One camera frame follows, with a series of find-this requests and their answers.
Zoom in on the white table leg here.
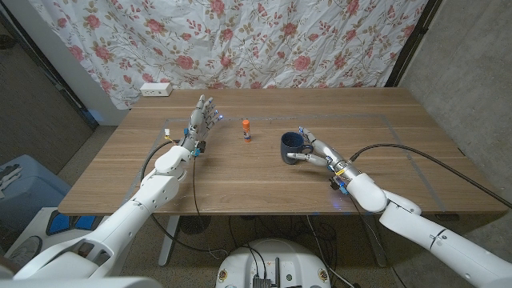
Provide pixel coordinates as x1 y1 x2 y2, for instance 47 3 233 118
158 215 181 268

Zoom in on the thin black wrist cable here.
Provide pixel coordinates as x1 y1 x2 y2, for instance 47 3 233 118
346 194 405 288
191 154 207 231

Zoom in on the black round floor object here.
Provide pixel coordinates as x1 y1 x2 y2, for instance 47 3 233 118
178 215 212 236

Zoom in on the blue plastic storage bin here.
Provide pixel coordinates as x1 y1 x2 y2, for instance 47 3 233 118
0 154 72 235

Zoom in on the grey table leg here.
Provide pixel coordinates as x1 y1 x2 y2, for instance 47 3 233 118
362 214 389 268

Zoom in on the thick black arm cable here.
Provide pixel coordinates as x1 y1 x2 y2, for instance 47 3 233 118
349 142 512 210
139 139 229 257

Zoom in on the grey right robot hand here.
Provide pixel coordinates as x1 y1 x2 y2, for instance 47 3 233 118
286 126 360 189

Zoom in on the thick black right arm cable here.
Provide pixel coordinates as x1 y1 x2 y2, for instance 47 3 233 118
349 142 512 210

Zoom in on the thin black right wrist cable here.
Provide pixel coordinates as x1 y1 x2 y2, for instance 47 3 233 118
346 194 405 288

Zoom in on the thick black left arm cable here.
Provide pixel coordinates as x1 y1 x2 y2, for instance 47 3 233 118
139 139 229 257

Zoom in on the white board with blue pads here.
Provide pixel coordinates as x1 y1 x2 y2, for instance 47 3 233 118
6 206 109 263

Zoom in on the white power strip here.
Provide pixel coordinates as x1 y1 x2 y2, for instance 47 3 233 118
139 82 174 98

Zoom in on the white floor cable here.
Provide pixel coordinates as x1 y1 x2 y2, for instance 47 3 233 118
306 214 355 288

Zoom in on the floral rose print backdrop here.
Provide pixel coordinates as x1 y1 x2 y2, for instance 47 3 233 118
27 0 430 110

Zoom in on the black backdrop stand pole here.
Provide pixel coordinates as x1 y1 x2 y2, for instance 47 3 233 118
384 0 443 88

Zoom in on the black slanted frame bar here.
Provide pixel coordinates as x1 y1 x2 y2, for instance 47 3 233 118
0 7 99 130

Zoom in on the thin black left wrist cable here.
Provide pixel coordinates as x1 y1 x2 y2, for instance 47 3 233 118
191 154 207 231

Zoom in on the dark blue ceramic mug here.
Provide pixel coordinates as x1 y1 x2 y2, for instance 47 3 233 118
279 131 314 166

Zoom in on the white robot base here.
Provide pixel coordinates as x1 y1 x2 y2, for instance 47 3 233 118
214 238 332 288

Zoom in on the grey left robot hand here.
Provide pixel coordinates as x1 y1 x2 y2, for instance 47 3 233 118
182 94 223 155

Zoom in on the white object on bin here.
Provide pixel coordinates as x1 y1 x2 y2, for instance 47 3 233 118
0 163 23 200

